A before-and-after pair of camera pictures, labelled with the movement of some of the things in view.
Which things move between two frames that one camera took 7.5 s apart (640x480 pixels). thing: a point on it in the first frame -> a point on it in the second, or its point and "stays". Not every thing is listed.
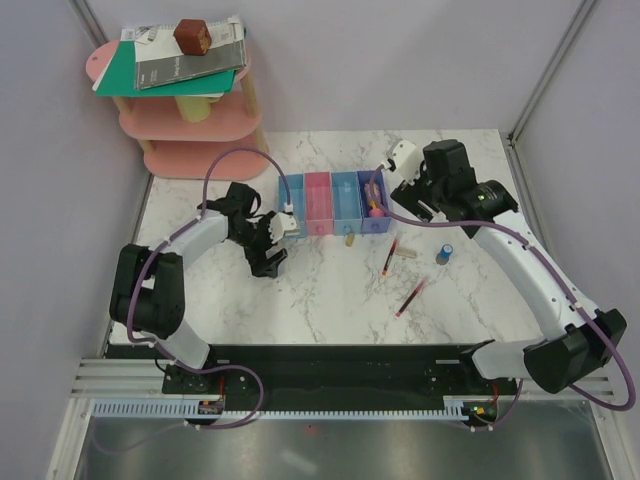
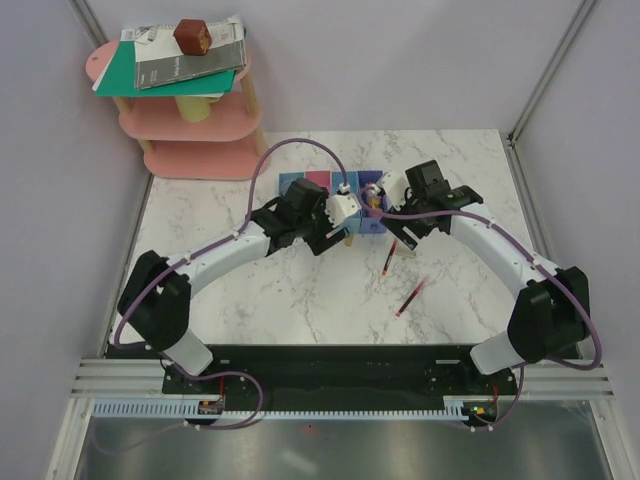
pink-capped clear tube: (372, 192) stays
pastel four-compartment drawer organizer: (335, 203) stays
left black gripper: (259, 264) -> (320, 243)
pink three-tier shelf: (229, 144) stays
